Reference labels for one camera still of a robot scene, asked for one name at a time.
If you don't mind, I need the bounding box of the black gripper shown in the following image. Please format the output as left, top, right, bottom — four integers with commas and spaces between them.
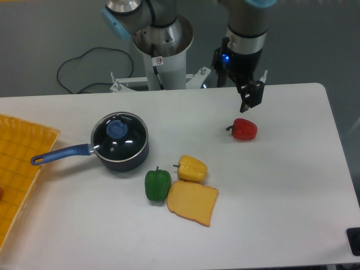
211, 37, 264, 113

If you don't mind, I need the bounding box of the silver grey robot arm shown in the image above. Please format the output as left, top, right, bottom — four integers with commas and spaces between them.
101, 1, 275, 113

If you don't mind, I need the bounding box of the glass lid blue knob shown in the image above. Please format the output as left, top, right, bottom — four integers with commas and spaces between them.
91, 112, 149, 162

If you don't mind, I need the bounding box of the red bell pepper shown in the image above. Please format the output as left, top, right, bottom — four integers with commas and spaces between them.
226, 118, 258, 141

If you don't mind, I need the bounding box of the yellow bell pepper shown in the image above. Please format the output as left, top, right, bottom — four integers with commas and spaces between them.
173, 155, 208, 182

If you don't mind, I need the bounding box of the toast bread slice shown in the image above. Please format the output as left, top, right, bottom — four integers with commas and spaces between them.
166, 180, 219, 227

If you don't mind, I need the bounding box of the green bell pepper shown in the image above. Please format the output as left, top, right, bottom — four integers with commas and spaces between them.
145, 166, 171, 202

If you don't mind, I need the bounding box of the black object at table edge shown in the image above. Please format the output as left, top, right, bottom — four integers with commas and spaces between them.
346, 227, 360, 257

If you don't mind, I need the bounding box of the yellow glass tray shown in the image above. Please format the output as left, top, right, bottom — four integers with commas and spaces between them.
1, 114, 60, 246

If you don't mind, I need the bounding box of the white pedestal base frame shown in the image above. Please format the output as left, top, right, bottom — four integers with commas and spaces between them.
109, 66, 268, 93

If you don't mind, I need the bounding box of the blue saucepan with handle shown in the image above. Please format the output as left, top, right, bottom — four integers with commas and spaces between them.
30, 112, 150, 172

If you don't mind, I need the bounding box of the black cable on floor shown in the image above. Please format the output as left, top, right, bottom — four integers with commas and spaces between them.
56, 46, 134, 95

